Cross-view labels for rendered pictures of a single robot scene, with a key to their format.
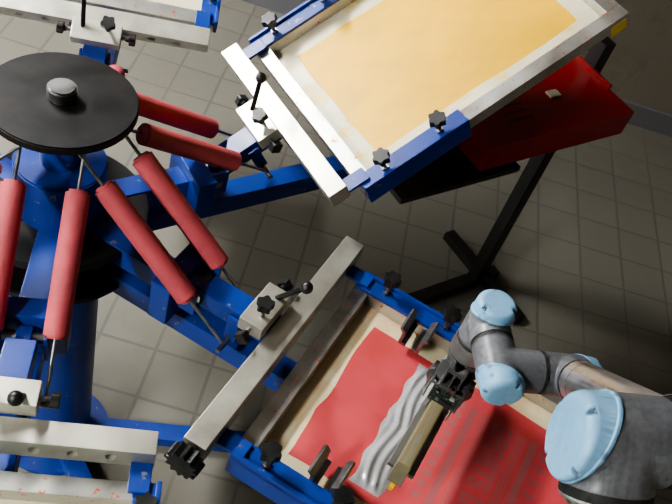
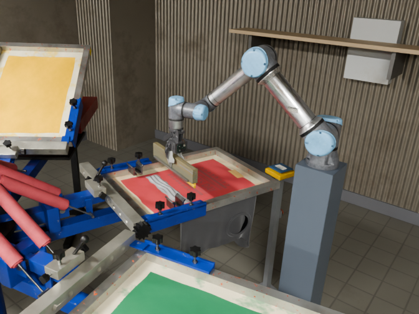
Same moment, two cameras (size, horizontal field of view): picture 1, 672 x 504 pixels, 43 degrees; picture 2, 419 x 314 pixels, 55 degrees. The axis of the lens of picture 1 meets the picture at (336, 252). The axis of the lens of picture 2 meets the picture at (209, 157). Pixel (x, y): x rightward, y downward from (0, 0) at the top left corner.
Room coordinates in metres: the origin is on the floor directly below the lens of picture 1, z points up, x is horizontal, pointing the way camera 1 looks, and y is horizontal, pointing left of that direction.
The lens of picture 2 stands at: (-0.29, 1.00, 1.93)
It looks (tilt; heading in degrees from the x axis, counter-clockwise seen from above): 23 degrees down; 311
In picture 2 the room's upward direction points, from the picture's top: 3 degrees clockwise
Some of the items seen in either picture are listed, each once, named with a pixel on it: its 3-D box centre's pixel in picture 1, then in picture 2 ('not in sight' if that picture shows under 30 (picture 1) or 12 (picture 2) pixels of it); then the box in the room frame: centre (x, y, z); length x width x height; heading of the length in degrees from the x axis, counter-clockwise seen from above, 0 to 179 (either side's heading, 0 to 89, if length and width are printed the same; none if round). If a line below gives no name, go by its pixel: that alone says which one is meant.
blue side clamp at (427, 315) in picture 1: (412, 316); (125, 169); (1.38, -0.22, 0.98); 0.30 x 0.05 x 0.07; 76
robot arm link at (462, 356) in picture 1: (473, 347); (176, 123); (1.06, -0.30, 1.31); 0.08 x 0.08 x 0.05
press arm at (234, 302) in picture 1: (239, 309); (84, 198); (1.19, 0.15, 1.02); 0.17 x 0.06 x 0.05; 76
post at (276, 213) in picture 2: not in sight; (272, 237); (0.81, -0.91, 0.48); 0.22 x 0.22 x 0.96; 76
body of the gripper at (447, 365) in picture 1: (455, 374); (176, 139); (1.05, -0.29, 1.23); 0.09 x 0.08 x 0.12; 166
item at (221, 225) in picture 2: not in sight; (214, 225); (0.87, -0.40, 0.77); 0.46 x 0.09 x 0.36; 76
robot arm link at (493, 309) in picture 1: (487, 322); (176, 108); (1.06, -0.30, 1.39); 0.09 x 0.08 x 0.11; 17
